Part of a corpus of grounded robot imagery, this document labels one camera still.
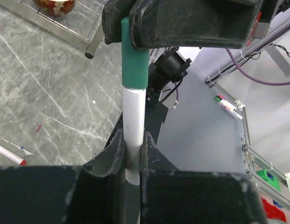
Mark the metal dish rack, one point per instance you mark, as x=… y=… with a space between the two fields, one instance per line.
x=81 y=28

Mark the green pen cap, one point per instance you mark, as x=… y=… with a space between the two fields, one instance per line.
x=135 y=63

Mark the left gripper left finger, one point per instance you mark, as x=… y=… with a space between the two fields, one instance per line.
x=89 y=194

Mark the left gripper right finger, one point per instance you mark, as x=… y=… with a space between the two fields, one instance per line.
x=172 y=196

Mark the small white cup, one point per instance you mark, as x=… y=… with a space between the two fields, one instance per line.
x=55 y=8

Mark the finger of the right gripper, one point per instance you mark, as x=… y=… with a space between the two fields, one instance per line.
x=192 y=23
x=113 y=13

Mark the white pen green tip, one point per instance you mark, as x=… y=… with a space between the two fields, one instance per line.
x=133 y=102

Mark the marker pack on floor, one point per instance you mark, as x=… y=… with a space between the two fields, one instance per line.
x=230 y=108

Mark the white pen red tip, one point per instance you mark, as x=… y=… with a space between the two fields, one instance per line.
x=11 y=156

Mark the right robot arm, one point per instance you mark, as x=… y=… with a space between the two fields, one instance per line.
x=166 y=65

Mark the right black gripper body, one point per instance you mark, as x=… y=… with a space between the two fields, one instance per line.
x=266 y=14

